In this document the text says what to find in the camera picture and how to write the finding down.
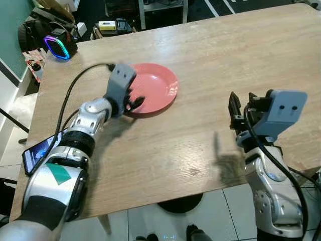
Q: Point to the red round plate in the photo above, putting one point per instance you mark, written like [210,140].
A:
[156,85]

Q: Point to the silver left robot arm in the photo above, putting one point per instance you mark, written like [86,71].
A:
[55,186]

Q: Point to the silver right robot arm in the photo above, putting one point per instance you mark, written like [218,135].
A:
[271,193]

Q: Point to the yellow and black device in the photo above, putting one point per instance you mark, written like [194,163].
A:
[108,25]

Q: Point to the grey cluttered metal cart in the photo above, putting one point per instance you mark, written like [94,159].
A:
[165,4]

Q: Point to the black floor fan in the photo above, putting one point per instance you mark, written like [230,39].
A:
[180,203]

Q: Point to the black smartphone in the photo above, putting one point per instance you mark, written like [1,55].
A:
[35,153]

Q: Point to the black backpack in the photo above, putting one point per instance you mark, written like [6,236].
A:
[35,30]

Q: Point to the wooden table leg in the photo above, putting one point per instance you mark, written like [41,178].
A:
[104,223]

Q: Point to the black right robot foot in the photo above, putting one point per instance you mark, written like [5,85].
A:
[196,234]

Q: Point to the black robot foot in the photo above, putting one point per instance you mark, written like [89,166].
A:
[196,234]
[146,237]

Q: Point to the black left robot foot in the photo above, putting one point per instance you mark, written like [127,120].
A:
[146,237]

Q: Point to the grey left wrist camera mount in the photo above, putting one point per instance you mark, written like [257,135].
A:
[120,80]

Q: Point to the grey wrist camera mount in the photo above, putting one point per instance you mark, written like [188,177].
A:
[286,111]
[120,80]

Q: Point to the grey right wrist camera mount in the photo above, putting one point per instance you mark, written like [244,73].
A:
[286,111]

